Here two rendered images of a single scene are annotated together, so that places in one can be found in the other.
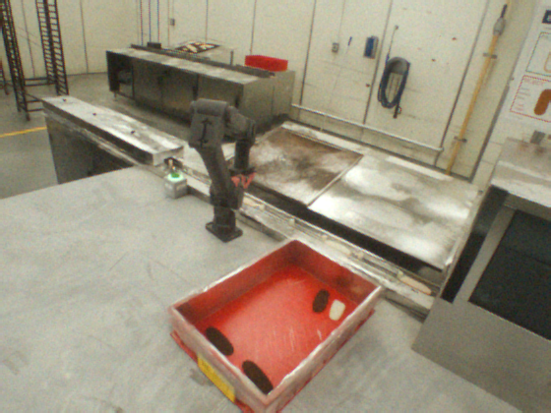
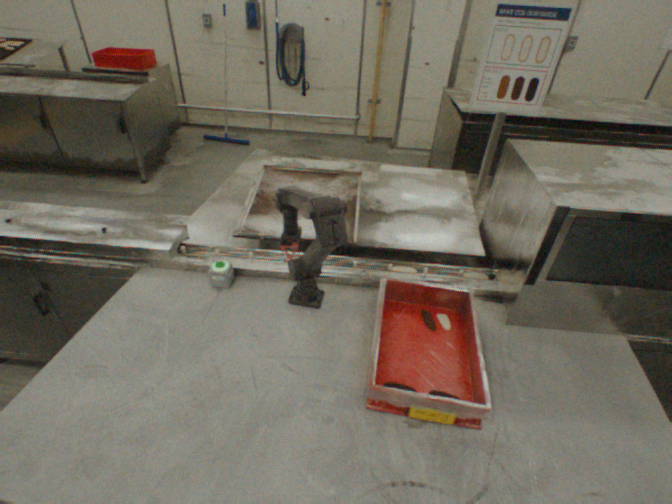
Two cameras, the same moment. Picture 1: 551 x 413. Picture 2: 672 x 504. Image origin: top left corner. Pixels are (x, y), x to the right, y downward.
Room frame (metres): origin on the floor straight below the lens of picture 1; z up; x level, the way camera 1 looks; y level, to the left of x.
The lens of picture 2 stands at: (0.05, 0.61, 1.81)
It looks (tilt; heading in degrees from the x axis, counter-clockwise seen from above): 37 degrees down; 330
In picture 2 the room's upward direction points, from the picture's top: 3 degrees clockwise
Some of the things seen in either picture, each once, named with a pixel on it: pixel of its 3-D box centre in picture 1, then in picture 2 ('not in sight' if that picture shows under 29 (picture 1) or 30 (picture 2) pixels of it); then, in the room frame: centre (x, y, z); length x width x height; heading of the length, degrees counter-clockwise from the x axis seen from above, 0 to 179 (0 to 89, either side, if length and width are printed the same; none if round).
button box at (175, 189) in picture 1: (176, 189); (222, 276); (1.23, 0.43, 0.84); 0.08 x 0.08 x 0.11; 57
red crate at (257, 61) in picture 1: (266, 62); (125, 57); (5.01, 0.45, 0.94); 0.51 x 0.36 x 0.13; 61
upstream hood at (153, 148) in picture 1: (101, 123); (30, 229); (1.78, 1.07, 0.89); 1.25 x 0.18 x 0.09; 57
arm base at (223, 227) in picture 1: (223, 221); (306, 290); (1.00, 0.18, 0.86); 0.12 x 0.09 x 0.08; 51
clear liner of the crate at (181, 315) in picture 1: (282, 311); (425, 342); (0.61, -0.05, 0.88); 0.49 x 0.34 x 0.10; 142
